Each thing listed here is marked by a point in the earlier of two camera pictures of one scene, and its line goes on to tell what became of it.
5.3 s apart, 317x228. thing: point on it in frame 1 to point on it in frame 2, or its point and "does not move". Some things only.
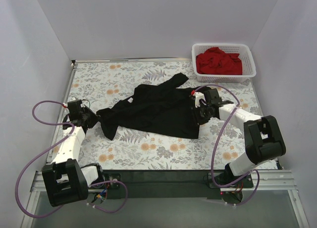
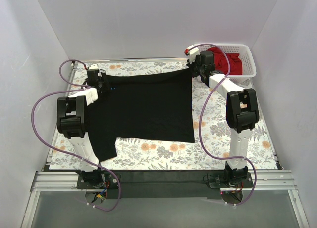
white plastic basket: x=246 y=54 does not move
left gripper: x=87 y=116 to x=103 y=82
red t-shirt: x=214 y=61 does not move
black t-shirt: x=165 y=110 does not move
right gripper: x=198 y=114 to x=195 y=71
